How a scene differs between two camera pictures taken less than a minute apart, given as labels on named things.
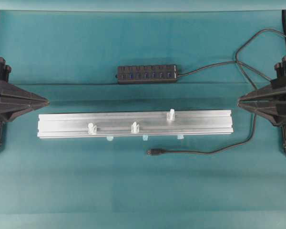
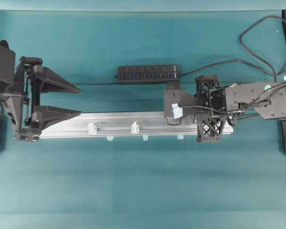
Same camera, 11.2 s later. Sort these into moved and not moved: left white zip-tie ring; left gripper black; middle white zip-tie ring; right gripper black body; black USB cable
Moved: left gripper black; black USB cable; right gripper black body
Not moved: middle white zip-tie ring; left white zip-tie ring
